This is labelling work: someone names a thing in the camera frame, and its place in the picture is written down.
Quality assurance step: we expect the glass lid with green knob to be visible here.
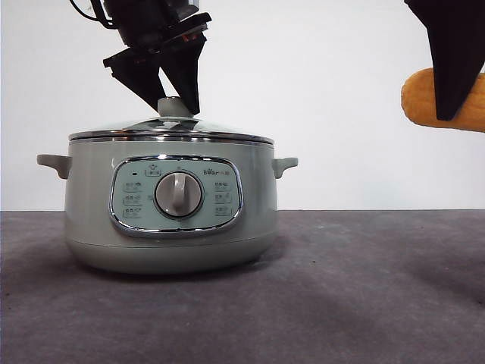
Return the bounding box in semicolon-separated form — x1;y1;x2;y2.
68;96;275;146

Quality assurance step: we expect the yellow corn cob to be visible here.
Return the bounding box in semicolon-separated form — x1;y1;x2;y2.
400;66;485;133

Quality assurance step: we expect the pale green electric pot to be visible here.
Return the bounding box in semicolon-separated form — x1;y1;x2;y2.
36;136;299;275

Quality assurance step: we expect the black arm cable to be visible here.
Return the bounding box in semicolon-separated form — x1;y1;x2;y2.
69;0;115;28

